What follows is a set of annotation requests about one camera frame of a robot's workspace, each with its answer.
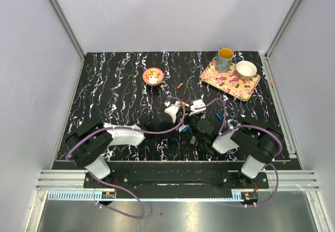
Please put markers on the black remote blue batteries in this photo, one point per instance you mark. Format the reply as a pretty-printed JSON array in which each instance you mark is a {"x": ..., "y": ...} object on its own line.
[{"x": 193, "y": 141}]

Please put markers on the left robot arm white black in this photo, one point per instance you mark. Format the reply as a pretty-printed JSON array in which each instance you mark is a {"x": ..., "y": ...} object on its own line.
[{"x": 86, "y": 144}]

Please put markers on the cream white bowl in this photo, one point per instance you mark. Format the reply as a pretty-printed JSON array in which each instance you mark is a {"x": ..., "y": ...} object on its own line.
[{"x": 246, "y": 70}]

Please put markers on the orange patterned small bowl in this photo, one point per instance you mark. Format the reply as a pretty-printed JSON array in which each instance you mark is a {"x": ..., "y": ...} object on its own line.
[{"x": 153, "y": 76}]

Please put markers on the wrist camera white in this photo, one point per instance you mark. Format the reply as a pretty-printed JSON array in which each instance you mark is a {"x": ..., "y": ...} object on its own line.
[
  {"x": 176, "y": 111},
  {"x": 197, "y": 107}
]

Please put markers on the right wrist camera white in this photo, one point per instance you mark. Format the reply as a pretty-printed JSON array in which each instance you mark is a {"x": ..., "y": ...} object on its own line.
[{"x": 197, "y": 107}]

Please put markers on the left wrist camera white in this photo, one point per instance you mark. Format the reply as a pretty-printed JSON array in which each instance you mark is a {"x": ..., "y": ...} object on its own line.
[{"x": 176, "y": 111}]

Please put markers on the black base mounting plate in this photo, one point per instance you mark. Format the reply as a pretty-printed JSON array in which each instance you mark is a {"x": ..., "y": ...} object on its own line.
[{"x": 172, "y": 180}]

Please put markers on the blue mug yellow inside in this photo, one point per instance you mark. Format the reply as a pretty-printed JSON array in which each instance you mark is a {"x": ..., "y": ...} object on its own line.
[{"x": 224, "y": 60}]

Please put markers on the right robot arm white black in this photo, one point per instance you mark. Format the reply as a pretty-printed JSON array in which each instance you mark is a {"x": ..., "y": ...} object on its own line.
[{"x": 263, "y": 142}]

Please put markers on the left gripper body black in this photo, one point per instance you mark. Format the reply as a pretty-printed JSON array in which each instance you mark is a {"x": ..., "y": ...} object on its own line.
[{"x": 170, "y": 135}]

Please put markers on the floral tray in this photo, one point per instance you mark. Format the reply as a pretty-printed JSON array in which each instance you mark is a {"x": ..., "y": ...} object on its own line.
[{"x": 230, "y": 82}]

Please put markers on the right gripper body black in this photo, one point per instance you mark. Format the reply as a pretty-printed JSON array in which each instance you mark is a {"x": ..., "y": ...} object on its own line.
[{"x": 192, "y": 121}]

